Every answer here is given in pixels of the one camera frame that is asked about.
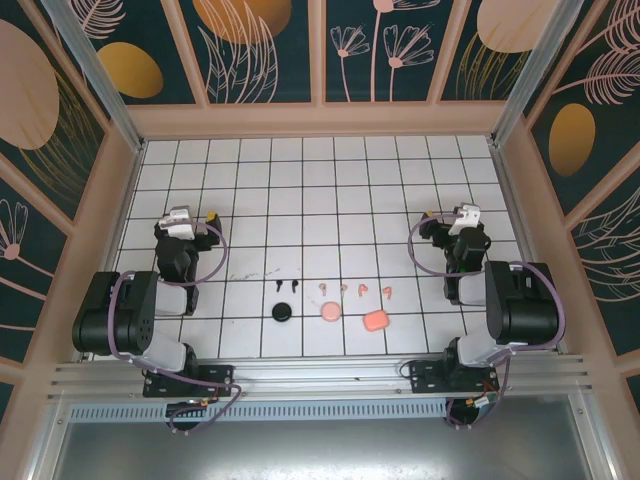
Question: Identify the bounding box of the salmon pink rectangular charging case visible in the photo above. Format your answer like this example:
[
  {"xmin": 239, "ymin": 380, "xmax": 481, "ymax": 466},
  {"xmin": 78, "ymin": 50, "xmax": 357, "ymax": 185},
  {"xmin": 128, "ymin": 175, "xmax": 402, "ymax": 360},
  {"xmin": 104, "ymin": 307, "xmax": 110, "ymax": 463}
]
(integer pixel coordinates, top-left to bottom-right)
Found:
[{"xmin": 362, "ymin": 309, "xmax": 391, "ymax": 332}]

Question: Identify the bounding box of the grey metal sheet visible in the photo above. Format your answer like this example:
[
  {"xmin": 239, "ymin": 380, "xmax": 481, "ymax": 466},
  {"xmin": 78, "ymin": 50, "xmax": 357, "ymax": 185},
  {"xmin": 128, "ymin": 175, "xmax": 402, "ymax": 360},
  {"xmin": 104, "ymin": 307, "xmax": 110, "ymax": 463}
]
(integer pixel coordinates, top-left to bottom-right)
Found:
[{"xmin": 49, "ymin": 419, "xmax": 619, "ymax": 480}]

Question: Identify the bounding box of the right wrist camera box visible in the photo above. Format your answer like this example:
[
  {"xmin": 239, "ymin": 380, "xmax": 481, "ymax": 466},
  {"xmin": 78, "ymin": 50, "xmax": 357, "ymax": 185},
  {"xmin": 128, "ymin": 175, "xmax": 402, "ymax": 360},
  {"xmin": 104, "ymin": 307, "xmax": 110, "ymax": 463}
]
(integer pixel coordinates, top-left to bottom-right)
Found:
[{"xmin": 447, "ymin": 201, "xmax": 481, "ymax": 236}]

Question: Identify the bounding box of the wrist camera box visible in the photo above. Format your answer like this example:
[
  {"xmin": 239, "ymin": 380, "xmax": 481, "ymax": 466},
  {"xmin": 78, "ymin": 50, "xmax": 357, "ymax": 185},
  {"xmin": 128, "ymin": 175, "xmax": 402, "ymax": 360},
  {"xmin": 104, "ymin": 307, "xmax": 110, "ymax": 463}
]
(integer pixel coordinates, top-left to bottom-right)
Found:
[
  {"xmin": 158, "ymin": 206, "xmax": 197, "ymax": 239},
  {"xmin": 447, "ymin": 201, "xmax": 481, "ymax": 236}
]

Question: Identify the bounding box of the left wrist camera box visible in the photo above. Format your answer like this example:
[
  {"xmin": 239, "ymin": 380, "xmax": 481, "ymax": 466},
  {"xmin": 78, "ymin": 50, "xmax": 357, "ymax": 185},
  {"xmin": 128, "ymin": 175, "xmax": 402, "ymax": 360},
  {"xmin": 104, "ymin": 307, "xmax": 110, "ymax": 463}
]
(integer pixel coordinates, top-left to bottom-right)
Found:
[{"xmin": 158, "ymin": 206, "xmax": 197, "ymax": 239}]

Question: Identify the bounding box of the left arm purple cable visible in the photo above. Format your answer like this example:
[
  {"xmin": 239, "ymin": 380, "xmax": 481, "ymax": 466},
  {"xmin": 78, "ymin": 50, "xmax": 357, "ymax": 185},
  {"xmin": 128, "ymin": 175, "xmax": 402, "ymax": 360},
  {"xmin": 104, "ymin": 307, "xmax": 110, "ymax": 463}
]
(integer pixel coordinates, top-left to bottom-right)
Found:
[{"xmin": 108, "ymin": 219, "xmax": 245, "ymax": 437}]

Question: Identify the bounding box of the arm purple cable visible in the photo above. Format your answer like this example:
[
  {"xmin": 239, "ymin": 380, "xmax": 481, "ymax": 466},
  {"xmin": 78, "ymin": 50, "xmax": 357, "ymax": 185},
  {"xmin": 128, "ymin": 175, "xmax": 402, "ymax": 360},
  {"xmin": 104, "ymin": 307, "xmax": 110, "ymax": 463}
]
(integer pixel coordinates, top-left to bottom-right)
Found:
[
  {"xmin": 408, "ymin": 209, "xmax": 567, "ymax": 432},
  {"xmin": 108, "ymin": 219, "xmax": 245, "ymax": 437}
]

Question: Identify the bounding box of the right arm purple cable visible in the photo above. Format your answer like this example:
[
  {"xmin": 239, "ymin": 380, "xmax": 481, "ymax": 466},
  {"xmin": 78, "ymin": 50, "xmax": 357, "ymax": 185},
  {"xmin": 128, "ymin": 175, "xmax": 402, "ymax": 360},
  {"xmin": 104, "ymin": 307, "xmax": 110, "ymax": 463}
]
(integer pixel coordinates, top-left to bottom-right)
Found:
[{"xmin": 408, "ymin": 209, "xmax": 567, "ymax": 432}]

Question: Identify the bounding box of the aluminium side rail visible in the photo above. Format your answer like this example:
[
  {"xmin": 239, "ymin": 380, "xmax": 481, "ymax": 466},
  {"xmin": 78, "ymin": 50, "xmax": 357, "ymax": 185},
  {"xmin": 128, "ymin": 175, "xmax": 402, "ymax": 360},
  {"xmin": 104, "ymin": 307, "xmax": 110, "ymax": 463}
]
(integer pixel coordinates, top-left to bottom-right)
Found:
[
  {"xmin": 97, "ymin": 141, "xmax": 147, "ymax": 281},
  {"xmin": 491, "ymin": 142, "xmax": 534, "ymax": 267}
]

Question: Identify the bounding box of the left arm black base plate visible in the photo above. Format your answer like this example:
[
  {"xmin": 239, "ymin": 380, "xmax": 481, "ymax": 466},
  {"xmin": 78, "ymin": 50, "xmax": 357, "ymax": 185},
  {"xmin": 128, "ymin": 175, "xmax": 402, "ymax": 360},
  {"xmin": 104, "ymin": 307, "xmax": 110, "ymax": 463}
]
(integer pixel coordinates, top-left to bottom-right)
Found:
[{"xmin": 142, "ymin": 363, "xmax": 236, "ymax": 399}]

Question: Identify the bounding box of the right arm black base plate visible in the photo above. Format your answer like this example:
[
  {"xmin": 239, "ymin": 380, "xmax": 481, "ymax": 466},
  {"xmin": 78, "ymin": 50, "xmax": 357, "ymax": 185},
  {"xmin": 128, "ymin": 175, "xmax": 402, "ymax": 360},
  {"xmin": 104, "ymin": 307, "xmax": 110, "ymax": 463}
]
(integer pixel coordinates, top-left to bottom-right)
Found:
[{"xmin": 408, "ymin": 359, "xmax": 501, "ymax": 396}]

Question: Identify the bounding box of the aluminium corner post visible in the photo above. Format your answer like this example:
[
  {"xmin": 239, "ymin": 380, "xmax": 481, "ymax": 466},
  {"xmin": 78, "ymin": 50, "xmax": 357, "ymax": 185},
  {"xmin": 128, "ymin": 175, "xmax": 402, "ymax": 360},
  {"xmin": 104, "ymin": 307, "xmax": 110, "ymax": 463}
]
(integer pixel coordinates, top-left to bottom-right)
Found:
[
  {"xmin": 39, "ymin": 0, "xmax": 147, "ymax": 153},
  {"xmin": 491, "ymin": 0, "xmax": 587, "ymax": 151}
]

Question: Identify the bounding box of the aluminium mounting rail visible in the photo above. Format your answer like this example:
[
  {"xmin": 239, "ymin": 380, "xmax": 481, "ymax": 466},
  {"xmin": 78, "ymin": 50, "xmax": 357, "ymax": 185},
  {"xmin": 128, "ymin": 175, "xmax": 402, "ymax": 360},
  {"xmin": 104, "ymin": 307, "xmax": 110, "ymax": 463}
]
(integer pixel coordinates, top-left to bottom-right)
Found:
[{"xmin": 47, "ymin": 353, "xmax": 594, "ymax": 401}]

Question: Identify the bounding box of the slotted grey cable duct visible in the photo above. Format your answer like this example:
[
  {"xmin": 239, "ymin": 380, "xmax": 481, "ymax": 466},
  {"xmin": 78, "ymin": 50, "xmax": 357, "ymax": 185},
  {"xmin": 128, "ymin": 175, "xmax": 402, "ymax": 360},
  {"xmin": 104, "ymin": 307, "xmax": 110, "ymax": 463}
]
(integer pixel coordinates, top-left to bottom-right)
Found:
[{"xmin": 67, "ymin": 402, "xmax": 451, "ymax": 422}]

